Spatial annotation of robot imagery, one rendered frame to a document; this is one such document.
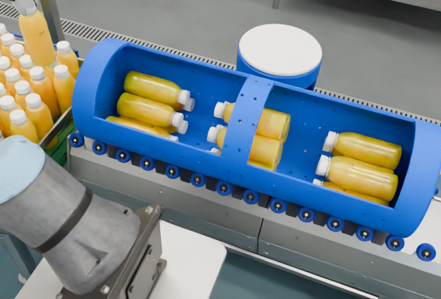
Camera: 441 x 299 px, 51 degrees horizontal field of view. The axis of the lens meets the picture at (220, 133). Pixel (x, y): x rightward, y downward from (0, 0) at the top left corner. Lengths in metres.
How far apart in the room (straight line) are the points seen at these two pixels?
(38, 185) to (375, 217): 0.74
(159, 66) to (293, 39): 0.51
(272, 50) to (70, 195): 1.02
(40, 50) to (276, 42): 0.76
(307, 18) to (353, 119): 2.49
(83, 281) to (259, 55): 1.02
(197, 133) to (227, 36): 2.10
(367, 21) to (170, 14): 1.51
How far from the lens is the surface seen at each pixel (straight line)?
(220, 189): 1.24
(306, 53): 1.58
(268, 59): 1.53
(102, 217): 0.71
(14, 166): 0.68
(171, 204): 1.34
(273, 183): 1.10
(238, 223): 1.30
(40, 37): 1.29
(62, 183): 0.70
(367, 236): 1.24
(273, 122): 1.13
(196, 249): 0.93
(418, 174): 1.07
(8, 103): 1.37
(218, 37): 3.38
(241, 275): 2.19
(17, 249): 1.71
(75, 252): 0.70
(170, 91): 1.26
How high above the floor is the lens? 1.96
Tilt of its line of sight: 47 degrees down
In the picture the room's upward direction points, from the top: 4 degrees clockwise
